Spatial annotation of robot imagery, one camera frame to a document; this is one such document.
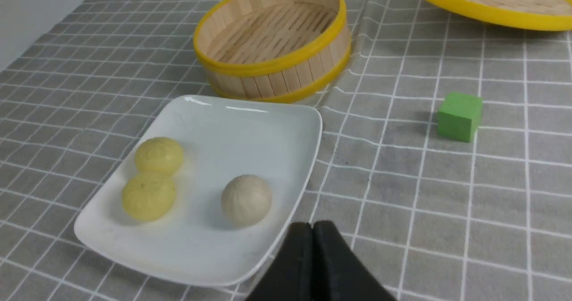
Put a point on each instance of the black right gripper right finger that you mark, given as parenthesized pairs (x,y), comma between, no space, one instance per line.
(338,274)

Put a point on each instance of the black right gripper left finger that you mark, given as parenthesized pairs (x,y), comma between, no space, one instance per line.
(289,276)

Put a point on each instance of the beige steamed bun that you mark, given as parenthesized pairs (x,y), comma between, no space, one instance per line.
(246,200)

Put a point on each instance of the yellow steamed bun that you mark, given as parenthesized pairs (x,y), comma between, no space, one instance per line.
(148,196)
(159,154)

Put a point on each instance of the white square plate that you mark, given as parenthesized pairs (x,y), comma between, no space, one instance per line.
(194,243)

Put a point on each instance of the green cube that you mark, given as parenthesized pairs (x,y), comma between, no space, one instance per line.
(459,116)

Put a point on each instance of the yellow rimmed bamboo steamer basket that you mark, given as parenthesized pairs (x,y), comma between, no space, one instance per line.
(273,50)

